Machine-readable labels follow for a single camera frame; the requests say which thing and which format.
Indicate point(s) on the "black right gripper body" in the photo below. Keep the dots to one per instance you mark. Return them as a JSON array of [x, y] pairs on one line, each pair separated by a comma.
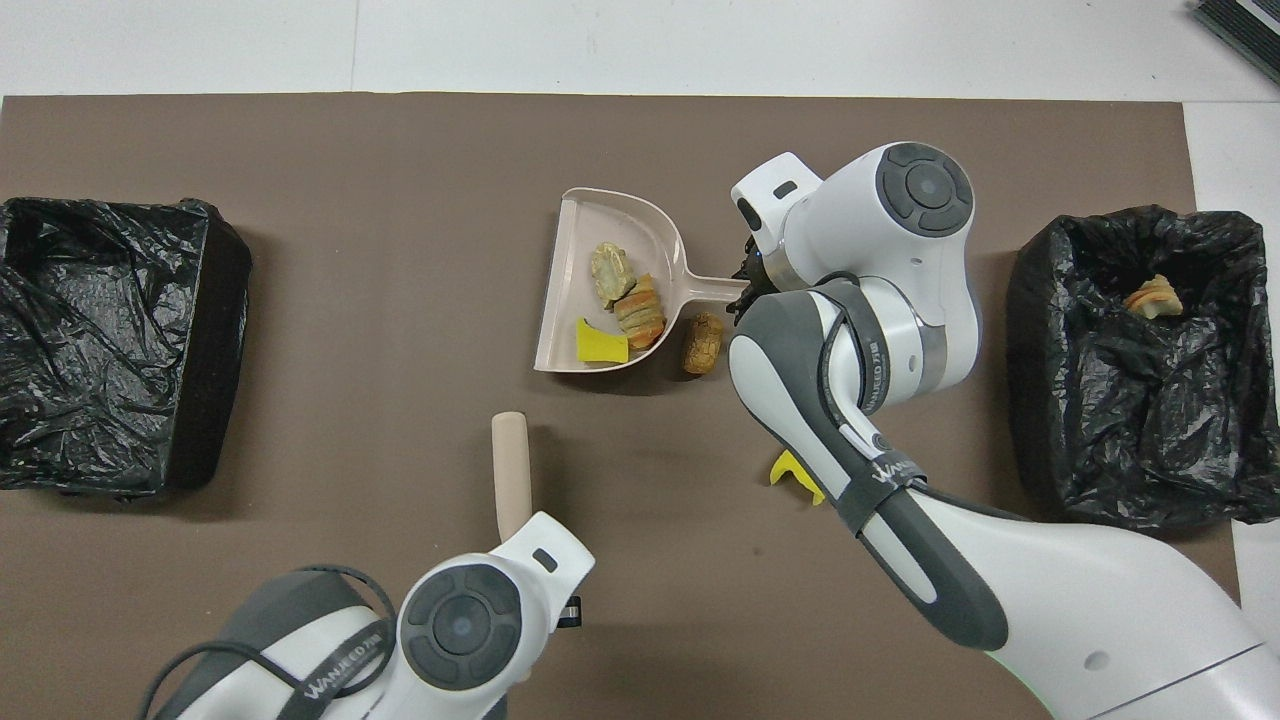
[[760, 270]]

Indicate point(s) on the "dark ribbed object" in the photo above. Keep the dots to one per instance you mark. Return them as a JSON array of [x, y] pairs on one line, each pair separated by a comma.
[[1240, 30]]

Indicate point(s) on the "brown table mat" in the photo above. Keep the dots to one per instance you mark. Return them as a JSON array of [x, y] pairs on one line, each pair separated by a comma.
[[300, 180]]

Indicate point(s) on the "small yellow sponge piece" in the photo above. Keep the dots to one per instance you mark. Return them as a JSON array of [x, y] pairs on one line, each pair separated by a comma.
[[600, 343]]

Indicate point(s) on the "black bag-lined bin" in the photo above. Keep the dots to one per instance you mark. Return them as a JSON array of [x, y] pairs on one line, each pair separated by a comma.
[[100, 330], [1140, 420]]

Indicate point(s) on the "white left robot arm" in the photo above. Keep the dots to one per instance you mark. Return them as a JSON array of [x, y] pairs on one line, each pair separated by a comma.
[[470, 630]]

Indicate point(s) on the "striped croissant bread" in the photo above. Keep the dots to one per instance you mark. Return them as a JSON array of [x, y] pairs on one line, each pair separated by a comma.
[[640, 312]]

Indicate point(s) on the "notched yellow sponge piece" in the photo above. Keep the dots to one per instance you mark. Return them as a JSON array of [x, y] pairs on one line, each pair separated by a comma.
[[795, 475]]

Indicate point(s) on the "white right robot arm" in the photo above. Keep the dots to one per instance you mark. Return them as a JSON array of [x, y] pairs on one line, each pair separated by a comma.
[[1050, 600]]

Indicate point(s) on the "small striped croissant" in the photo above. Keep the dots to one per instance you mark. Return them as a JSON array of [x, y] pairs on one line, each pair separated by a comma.
[[1153, 297]]

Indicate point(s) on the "beige plastic dustpan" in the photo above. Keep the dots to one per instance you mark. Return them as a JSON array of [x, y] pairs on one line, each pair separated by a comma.
[[590, 260]]

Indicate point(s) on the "golden corn-shaped bread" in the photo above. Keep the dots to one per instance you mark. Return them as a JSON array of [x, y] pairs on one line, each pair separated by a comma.
[[703, 343]]

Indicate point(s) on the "pale lumpy bread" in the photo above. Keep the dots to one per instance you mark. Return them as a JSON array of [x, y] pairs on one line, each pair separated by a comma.
[[612, 272]]

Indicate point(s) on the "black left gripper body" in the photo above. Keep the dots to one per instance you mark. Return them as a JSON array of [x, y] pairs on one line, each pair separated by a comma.
[[571, 612]]

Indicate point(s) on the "beige hand brush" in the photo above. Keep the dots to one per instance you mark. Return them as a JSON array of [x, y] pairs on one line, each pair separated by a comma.
[[510, 480]]

